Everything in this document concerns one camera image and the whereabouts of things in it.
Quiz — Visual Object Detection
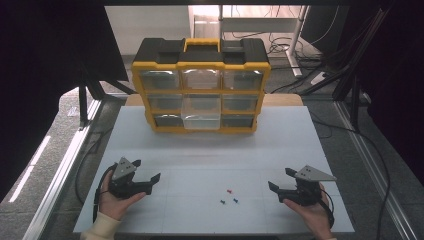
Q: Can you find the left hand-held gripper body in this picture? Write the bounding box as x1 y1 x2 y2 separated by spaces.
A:
107 156 154 200

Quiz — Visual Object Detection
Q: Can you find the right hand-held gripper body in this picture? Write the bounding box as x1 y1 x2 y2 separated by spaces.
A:
277 164 338 207

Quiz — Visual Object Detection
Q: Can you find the clear plastic drawer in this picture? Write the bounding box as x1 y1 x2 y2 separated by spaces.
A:
181 68 222 90
182 93 222 108
180 105 222 131
222 94 260 113
139 69 181 91
146 94 184 112
221 114 255 129
153 114 184 128
222 69 264 91

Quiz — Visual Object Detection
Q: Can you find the person's right hand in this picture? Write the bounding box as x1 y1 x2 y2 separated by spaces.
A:
282 182 335 240

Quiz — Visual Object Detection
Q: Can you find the person's left hand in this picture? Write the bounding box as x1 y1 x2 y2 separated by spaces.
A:
98 169 148 221

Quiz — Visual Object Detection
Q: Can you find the black metal stand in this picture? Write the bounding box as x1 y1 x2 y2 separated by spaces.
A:
77 64 136 130
301 6 396 133

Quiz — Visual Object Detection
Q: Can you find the white power strip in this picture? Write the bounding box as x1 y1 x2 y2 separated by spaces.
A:
310 71 327 86

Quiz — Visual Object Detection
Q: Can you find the yellow and black drawer organizer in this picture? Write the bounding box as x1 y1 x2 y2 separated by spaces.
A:
130 37 272 135

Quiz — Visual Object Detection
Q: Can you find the black curtain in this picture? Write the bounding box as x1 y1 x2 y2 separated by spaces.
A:
336 0 424 188
0 0 130 203

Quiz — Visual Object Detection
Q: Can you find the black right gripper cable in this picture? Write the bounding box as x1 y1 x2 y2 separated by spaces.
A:
319 188 336 230

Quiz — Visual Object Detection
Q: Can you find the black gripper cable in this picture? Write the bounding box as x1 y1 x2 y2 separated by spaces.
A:
92 164 118 224
319 188 336 230

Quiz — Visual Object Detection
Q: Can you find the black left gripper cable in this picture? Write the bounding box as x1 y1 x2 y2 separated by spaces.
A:
92 164 118 224

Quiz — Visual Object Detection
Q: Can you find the black floor cable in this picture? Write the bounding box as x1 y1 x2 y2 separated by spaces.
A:
309 111 392 240
74 127 115 205

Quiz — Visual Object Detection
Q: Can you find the aluminium frame rail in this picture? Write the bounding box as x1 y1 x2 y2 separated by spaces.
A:
334 99 419 240
22 99 103 240

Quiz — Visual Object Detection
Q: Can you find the tangle of black floor cables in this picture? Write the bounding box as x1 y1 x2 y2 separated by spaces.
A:
229 31 334 94

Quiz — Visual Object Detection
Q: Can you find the yellow organizer carry handle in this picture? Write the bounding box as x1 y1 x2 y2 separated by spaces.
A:
183 37 221 54

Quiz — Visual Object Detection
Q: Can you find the white metal desk frame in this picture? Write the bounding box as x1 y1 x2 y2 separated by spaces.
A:
218 4 312 78

